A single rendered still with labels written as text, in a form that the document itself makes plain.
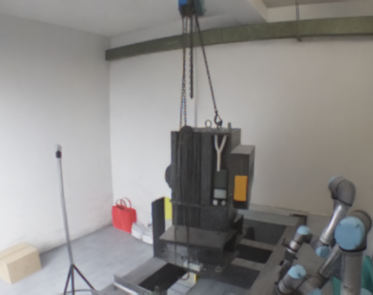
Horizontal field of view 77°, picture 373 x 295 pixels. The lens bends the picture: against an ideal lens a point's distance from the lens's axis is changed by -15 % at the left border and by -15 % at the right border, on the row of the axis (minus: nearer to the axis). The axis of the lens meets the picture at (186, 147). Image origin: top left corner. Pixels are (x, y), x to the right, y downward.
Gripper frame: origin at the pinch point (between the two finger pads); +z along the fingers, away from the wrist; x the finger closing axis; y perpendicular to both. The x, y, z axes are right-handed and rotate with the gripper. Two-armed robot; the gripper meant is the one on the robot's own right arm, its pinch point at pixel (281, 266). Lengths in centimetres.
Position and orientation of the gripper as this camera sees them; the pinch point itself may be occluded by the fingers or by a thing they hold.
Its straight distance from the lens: 192.5
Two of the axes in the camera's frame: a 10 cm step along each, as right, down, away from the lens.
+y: 8.5, 4.4, -2.9
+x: 3.2, 0.0, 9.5
